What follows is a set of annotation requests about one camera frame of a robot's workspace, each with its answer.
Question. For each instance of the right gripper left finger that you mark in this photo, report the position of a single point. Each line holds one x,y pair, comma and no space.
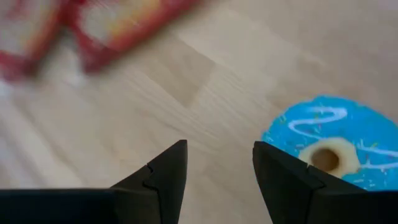
164,186

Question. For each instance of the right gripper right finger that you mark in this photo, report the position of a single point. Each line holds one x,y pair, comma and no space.
286,186

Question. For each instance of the blue frosted toy donut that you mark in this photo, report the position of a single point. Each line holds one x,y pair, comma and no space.
342,124

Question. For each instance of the red snack packet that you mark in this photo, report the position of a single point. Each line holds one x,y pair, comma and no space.
124,28
21,37

